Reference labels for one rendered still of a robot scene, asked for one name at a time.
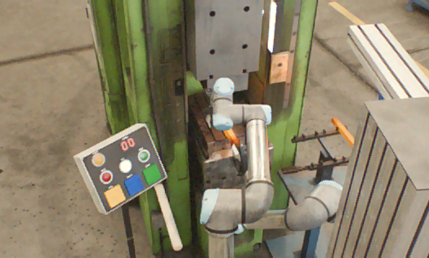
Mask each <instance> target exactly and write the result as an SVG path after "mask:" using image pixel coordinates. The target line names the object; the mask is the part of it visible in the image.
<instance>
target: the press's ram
mask: <svg viewBox="0 0 429 258"><path fill-rule="evenodd" d="M263 2H264V0H184V17H185V53H186V63H187V64H188V65H189V67H190V69H191V73H192V74H193V75H194V77H195V78H196V82H198V81H202V80H206V79H209V75H212V77H213V78H222V77H226V76H230V75H234V74H238V73H242V72H243V69H244V70H245V72H246V73H250V72H254V71H258V70H259V60H260V40H261V22H262V17H263Z"/></svg>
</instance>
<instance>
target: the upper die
mask: <svg viewBox="0 0 429 258"><path fill-rule="evenodd" d="M223 78H228V79H230V80H231V81H232V82H233V84H234V91H243V90H247V89H248V73H246V72H245V70H244V69H243V72H242V73H238V74H234V75H230V76H226V77H223ZM218 79H219V78H213V77H212V75H209V79H206V80H202V81H200V84H201V86H202V87H203V89H204V90H205V89H208V88H214V84H215V82H216V81H217V80H218Z"/></svg>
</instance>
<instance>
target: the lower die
mask: <svg viewBox="0 0 429 258"><path fill-rule="evenodd" d="M188 100H190V101H189V103H188V105H189V111H190V106H191V112H192V110H193V109H197V110H198V111H199V114H200V116H201V117H200V116H199V115H197V116H196V117H195V124H196V122H197V120H199V119H203V123H202V121H198V130H199V127H200V125H202V124H204V125H205V126H201V127H200V136H201V132H202V131H204V130H207V131H208V133H207V132H206V131H205V132H203V142H204V144H205V148H206V150H207V151H208V152H209V153H211V152H214V151H218V150H225V149H231V148H232V146H231V145H230V139H229V138H228V135H227V134H226V132H225V131H219V130H217V129H216V128H215V127H214V126H213V124H212V127H210V126H209V124H208V122H207V121H206V119H205V116H204V115H203V111H204V110H205V109H206V108H207V106H208V105H210V103H209V101H208V100H207V98H206V96H205V95H204V91H203V92H199V93H194V95H193V96H187V101H188ZM192 100H193V101H194V103H193V101H192ZM195 105H196V108H195ZM236 125H237V124H233V126H232V131H233V132H234V134H235V136H236V137H237V138H240V144H241V145H244V141H245V133H244V132H243V130H242V128H241V126H240V125H239V124H238V125H237V126H236ZM205 127H206V128H205ZM240 128H241V131H239V129H240ZM223 148H224V149H223Z"/></svg>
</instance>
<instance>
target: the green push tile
mask: <svg viewBox="0 0 429 258"><path fill-rule="evenodd" d="M142 173H143V175H144V177H145V181H146V183H147V185H150V184H152V183H153V182H155V181H156V180H158V179H159V178H161V175H160V174H159V169H158V168H157V166H156V164H152V165H151V166H150V167H147V168H146V169H144V170H143V171H142Z"/></svg>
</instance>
